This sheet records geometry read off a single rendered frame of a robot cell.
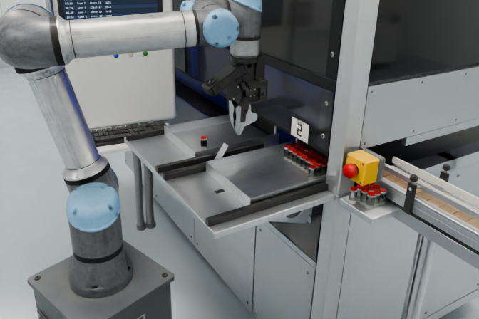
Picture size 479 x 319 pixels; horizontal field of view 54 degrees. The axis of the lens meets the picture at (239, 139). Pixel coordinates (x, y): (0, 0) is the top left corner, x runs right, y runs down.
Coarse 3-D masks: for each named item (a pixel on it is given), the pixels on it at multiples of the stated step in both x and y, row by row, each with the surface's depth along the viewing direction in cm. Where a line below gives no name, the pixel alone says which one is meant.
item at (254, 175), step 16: (288, 144) 164; (224, 160) 151; (240, 160) 155; (256, 160) 157; (272, 160) 158; (224, 176) 139; (240, 176) 147; (256, 176) 147; (272, 176) 147; (288, 176) 148; (304, 176) 148; (240, 192) 132; (256, 192) 138; (272, 192) 132; (288, 192) 135
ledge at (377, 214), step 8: (344, 200) 135; (352, 208) 132; (360, 208) 131; (376, 208) 132; (384, 208) 132; (392, 208) 132; (360, 216) 130; (368, 216) 128; (376, 216) 128; (384, 216) 129; (392, 216) 131
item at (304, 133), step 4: (292, 120) 149; (296, 120) 147; (292, 124) 149; (296, 124) 147; (304, 124) 144; (292, 128) 149; (296, 128) 148; (300, 128) 146; (304, 128) 144; (308, 128) 142; (292, 132) 150; (296, 132) 148; (300, 132) 146; (304, 132) 144; (308, 132) 143; (296, 136) 149; (304, 136) 145; (308, 136) 143; (304, 140) 145
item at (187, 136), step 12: (204, 120) 183; (216, 120) 186; (228, 120) 189; (168, 132) 172; (180, 132) 178; (192, 132) 178; (204, 132) 178; (216, 132) 179; (228, 132) 179; (252, 132) 179; (180, 144) 164; (192, 144) 168; (216, 144) 169; (228, 144) 161; (240, 144) 163; (264, 144) 169; (192, 156) 157
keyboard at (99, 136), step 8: (104, 128) 194; (112, 128) 194; (120, 128) 194; (128, 128) 194; (136, 128) 195; (144, 128) 195; (152, 128) 198; (96, 136) 186; (104, 136) 188; (112, 136) 187; (120, 136) 187; (96, 144) 182; (104, 144) 183; (112, 144) 185
